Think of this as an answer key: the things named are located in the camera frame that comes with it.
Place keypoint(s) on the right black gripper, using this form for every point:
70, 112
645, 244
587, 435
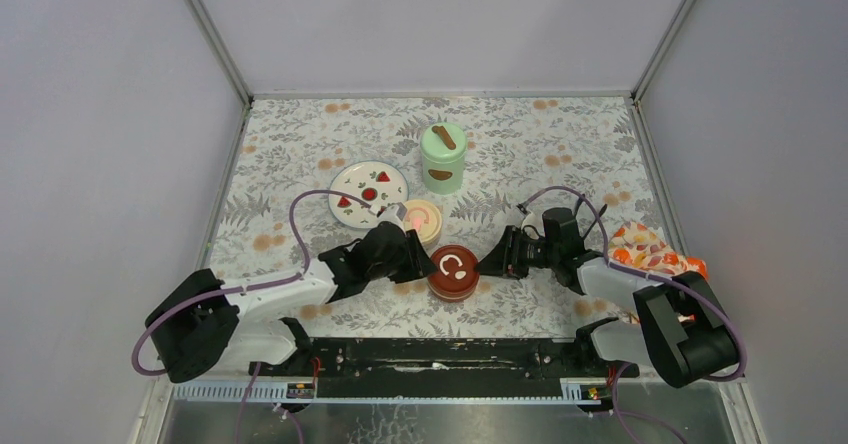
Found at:
494, 262

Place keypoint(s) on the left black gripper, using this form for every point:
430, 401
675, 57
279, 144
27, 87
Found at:
403, 255

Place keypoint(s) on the red round lid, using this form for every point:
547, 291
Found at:
456, 268

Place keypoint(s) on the cream round lid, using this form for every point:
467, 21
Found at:
424, 217

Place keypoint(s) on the green cylindrical container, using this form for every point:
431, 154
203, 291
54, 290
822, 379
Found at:
443, 171

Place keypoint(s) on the white plate with food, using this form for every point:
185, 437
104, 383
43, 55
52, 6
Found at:
367, 186

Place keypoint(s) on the black tongs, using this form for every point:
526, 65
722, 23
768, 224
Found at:
596, 218

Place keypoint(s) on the green lid with handle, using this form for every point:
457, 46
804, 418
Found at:
443, 143

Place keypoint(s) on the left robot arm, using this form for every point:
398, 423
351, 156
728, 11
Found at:
204, 325

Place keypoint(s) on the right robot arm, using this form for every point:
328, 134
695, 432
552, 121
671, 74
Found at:
680, 331

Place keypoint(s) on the floral table mat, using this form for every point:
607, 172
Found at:
518, 148

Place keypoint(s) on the orange floral cloth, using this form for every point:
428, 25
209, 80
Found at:
638, 246

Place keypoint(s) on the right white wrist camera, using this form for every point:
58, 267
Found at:
532, 225

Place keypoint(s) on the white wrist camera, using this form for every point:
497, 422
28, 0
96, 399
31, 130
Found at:
532, 225
394, 213

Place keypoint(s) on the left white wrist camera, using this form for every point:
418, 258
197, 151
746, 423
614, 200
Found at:
394, 213

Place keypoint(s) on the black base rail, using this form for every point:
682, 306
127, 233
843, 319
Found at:
529, 358

